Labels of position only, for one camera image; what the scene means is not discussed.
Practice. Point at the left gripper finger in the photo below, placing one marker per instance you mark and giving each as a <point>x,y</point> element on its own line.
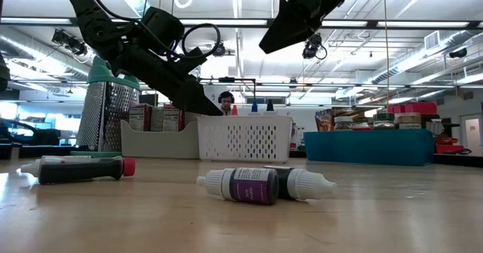
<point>196,98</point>

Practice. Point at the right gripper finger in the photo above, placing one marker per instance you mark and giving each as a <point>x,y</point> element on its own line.
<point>287,30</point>

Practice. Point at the red and white cereal box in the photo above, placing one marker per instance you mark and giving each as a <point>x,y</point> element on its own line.
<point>173,118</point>

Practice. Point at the green mini cereal box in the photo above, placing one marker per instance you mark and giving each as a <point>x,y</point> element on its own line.
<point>157,119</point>

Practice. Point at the pink mini cereal box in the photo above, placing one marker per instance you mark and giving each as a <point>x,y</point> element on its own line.
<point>139,117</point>

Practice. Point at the blue food colouring bottle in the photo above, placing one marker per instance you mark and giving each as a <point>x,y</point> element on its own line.
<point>254,108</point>

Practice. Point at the green-lidded spice jar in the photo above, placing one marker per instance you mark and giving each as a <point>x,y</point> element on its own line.
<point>383,120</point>

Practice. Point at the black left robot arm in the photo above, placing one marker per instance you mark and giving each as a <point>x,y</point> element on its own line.
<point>94,22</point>

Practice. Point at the person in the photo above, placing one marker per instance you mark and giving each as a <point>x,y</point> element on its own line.
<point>226,102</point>

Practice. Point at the black ceiling spotlight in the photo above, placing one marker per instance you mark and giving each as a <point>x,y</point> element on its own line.
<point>69,43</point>
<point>313,46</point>

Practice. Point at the grey plastic bin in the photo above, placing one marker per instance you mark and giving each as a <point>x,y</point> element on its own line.
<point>158,143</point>

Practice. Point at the white perforated plastic basket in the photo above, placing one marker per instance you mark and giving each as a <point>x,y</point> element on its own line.
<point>245,137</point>

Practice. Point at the small black red-capped bottle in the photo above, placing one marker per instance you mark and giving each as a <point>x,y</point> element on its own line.
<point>81,170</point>

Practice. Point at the shelving rack with bins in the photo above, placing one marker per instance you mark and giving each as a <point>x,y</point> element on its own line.
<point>413,107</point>

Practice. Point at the red toolbox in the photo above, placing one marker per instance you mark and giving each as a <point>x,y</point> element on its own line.
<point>449,145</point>

